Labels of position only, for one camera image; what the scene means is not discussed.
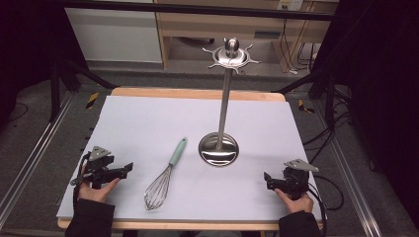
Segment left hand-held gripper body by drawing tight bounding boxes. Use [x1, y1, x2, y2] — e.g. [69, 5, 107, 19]
[70, 145, 128, 191]

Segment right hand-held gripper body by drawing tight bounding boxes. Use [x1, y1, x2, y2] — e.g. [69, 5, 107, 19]
[276, 158, 320, 201]

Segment whisk with green handle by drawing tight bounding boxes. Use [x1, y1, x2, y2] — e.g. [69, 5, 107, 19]
[143, 136, 189, 211]

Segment steel utensil rack stand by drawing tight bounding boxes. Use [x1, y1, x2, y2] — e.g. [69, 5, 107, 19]
[198, 37, 262, 168]

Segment person's right hand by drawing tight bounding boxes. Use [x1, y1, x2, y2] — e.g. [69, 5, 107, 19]
[274, 188, 314, 214]

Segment person's left hand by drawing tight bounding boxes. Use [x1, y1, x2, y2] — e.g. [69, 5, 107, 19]
[77, 165, 122, 203]

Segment white table mat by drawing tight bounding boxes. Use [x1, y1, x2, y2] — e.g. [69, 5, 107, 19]
[55, 95, 323, 222]

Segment yellow black floor tape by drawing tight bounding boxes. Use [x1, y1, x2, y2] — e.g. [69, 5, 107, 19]
[85, 91, 100, 110]
[297, 99, 316, 116]

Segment black metal stand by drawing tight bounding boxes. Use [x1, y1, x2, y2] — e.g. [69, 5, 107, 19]
[48, 58, 117, 123]
[271, 65, 338, 127]

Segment wooden table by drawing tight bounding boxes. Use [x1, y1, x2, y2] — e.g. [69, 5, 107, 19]
[56, 86, 326, 232]

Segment dark curtain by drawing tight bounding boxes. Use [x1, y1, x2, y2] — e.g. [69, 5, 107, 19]
[0, 0, 87, 131]
[311, 0, 419, 228]

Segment white cabinet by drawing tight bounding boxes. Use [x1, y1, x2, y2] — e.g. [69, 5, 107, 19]
[64, 7, 163, 64]

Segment wooden desk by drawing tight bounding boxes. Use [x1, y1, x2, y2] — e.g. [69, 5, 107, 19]
[153, 0, 340, 73]

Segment black horizontal bar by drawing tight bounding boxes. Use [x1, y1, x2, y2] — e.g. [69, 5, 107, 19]
[61, 0, 334, 22]

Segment left hand-held gripper cable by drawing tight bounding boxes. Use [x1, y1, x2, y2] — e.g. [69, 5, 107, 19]
[72, 151, 93, 211]

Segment hand-held gripper cable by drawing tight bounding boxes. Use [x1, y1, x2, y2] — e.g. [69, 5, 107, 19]
[72, 151, 93, 211]
[306, 173, 346, 237]

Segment right hand-held gripper cable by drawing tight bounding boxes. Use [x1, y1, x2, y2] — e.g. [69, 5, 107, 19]
[306, 173, 346, 237]

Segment metal floor rail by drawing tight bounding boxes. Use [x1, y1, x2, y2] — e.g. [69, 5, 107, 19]
[312, 98, 383, 237]
[0, 92, 76, 229]

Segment black floor cables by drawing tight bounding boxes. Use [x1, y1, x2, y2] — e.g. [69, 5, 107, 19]
[301, 86, 352, 166]

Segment black hanging cables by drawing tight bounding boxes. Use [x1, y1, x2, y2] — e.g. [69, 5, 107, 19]
[279, 18, 318, 74]

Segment white wall outlet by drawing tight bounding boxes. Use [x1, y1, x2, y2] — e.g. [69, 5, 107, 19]
[277, 0, 304, 11]

